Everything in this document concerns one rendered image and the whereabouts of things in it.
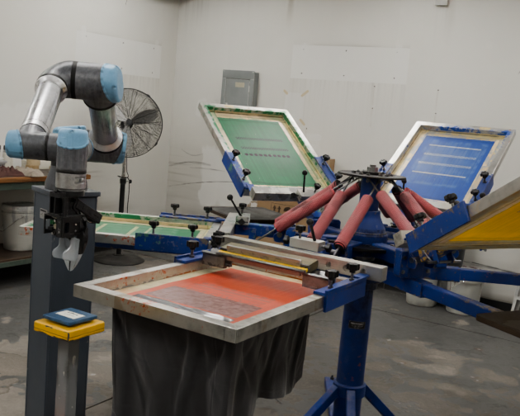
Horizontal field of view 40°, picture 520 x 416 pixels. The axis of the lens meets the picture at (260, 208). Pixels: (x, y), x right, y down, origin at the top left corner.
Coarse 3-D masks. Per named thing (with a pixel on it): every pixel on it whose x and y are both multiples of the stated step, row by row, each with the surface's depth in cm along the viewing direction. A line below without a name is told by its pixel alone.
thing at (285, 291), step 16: (256, 288) 239; (272, 288) 241; (288, 288) 243; (304, 288) 245; (192, 304) 214; (208, 304) 215; (224, 304) 217; (240, 304) 219; (272, 304) 222; (240, 320) 202
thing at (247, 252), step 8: (232, 248) 252; (240, 248) 250; (248, 248) 249; (256, 256) 247; (264, 256) 245; (272, 256) 243; (280, 256) 242; (248, 264) 249; (256, 264) 248; (288, 264) 240; (296, 264) 239; (288, 272) 241; (296, 272) 239
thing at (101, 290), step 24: (168, 264) 248; (192, 264) 255; (240, 264) 270; (96, 288) 209; (120, 288) 224; (144, 312) 198; (168, 312) 193; (192, 312) 193; (264, 312) 199; (288, 312) 204; (312, 312) 217; (216, 336) 185; (240, 336) 184
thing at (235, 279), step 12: (204, 276) 250; (216, 276) 252; (228, 276) 254; (240, 276) 255; (252, 276) 257; (264, 276) 258; (156, 288) 228; (168, 288) 230; (180, 288) 231; (240, 288) 238; (168, 300) 215; (180, 300) 216; (192, 300) 218
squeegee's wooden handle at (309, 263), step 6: (222, 246) 256; (240, 246) 256; (246, 246) 256; (252, 246) 256; (270, 252) 250; (276, 252) 250; (300, 258) 243; (306, 258) 243; (312, 258) 243; (300, 264) 238; (306, 264) 238; (312, 264) 239; (318, 264) 243; (312, 270) 240
